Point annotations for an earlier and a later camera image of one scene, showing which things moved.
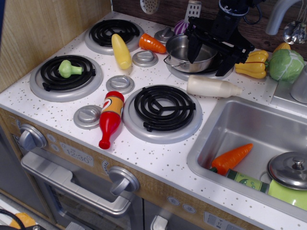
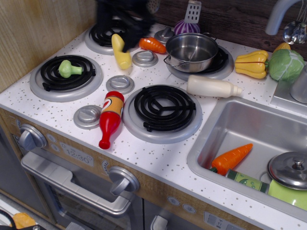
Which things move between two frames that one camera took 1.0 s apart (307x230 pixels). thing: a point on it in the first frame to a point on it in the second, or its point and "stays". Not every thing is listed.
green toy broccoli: [66, 69] stays
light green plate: [297, 197] stays
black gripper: [207, 31] to [135, 9]
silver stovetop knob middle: [145, 58] stays
